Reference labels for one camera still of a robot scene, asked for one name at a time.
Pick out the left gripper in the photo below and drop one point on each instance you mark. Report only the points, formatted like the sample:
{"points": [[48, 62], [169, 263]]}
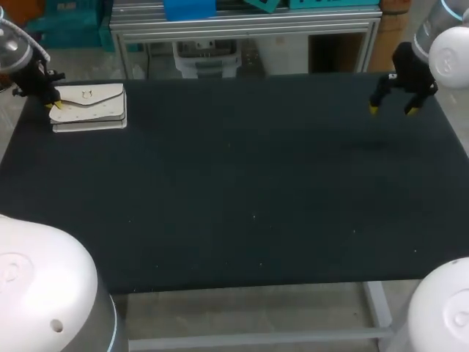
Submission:
{"points": [[32, 81]]}

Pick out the aluminium frame table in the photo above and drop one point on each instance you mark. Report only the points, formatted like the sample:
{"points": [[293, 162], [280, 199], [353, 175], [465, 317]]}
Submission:
{"points": [[242, 27]]}

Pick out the blue plastic bin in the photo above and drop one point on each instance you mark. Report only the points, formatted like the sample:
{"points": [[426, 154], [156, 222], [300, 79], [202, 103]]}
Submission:
{"points": [[188, 8]]}

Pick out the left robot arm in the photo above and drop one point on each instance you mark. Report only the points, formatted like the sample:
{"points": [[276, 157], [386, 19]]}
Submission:
{"points": [[40, 278]]}

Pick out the white flap handbag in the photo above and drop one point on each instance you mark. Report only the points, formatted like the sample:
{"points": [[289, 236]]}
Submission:
{"points": [[91, 108]]}

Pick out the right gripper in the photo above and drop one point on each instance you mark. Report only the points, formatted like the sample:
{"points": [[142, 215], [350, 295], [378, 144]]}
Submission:
{"points": [[412, 71]]}

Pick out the teal box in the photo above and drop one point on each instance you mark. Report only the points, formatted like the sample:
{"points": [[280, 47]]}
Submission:
{"points": [[60, 22], [265, 4]]}

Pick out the brown cardboard box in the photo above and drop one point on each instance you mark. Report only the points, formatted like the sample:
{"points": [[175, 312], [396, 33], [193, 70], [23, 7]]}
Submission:
{"points": [[390, 40]]}

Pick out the white plastic storage container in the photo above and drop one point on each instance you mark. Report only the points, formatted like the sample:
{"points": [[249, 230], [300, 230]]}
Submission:
{"points": [[205, 60]]}

